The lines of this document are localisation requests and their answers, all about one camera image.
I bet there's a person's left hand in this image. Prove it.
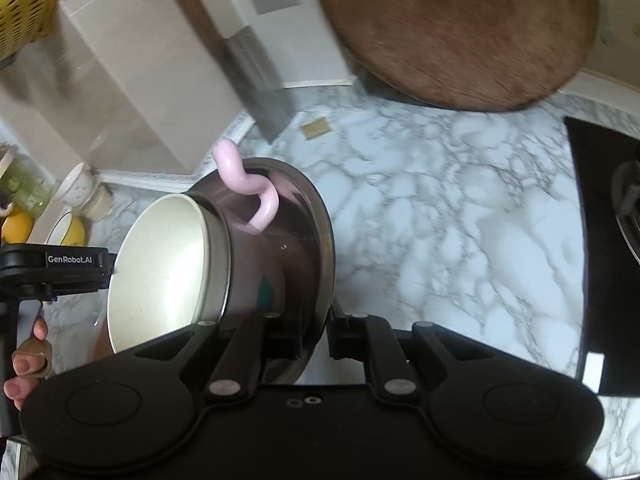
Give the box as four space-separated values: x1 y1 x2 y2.
3 319 52 412

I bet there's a white patterned teacup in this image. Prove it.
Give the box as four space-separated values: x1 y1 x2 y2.
57 162 99 211

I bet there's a glass jar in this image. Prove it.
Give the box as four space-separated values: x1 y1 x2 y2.
0 145 59 216

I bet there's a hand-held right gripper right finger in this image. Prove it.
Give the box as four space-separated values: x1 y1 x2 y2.
327 312 495 402

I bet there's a yellow round fruit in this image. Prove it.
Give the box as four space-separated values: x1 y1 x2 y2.
0 210 36 245

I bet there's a small beige cup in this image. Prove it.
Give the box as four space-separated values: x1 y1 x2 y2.
82 184 114 224

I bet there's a pink child bowl steel insert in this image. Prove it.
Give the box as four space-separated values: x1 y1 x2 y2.
212 139 289 322

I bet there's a small tan rectangular patch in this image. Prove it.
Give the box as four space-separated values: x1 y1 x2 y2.
299 117 332 140

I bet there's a round wooden cutting board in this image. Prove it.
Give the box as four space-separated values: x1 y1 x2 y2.
317 0 600 114

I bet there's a large stainless steel bowl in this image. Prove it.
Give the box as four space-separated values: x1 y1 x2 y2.
185 157 336 386

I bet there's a black glass stove top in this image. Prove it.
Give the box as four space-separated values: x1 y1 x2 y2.
563 115 640 396

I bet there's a yellow plastic colander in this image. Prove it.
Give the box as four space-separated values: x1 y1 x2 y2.
0 0 59 62

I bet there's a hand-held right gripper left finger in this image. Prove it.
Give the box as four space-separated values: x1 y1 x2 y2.
132 312 305 402

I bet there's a cleaver with wooden handle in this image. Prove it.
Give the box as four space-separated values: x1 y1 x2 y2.
174 0 292 144

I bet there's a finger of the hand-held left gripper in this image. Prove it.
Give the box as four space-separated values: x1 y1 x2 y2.
19 279 113 305

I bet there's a cream ceramic bowl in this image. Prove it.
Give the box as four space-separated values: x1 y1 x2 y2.
106 192 232 356

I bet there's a gas stove burner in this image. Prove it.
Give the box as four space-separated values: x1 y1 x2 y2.
610 159 640 266

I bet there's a plant print wall sticker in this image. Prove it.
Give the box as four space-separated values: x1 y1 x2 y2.
595 0 640 61

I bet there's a yellow patterned cup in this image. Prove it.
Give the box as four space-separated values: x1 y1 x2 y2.
45 210 91 249

